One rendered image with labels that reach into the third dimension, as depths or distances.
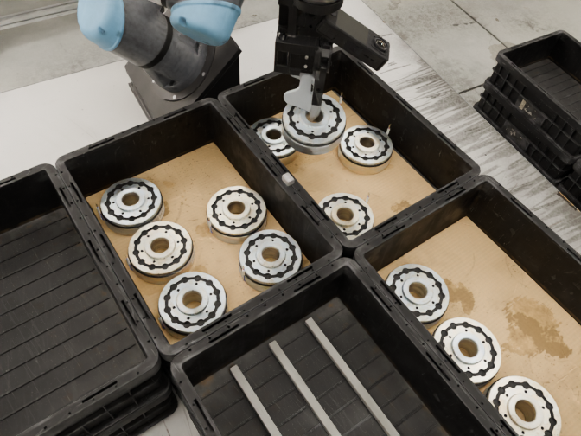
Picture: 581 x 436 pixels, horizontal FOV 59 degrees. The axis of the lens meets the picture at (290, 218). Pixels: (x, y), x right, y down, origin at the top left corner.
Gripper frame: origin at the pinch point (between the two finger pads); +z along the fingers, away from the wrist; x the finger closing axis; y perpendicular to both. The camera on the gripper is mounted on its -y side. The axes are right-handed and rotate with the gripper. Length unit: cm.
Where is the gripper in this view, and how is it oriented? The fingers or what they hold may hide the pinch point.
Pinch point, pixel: (317, 105)
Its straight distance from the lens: 86.5
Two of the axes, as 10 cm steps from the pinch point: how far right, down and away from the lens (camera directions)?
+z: -0.6, 5.7, 8.2
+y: -9.9, -1.3, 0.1
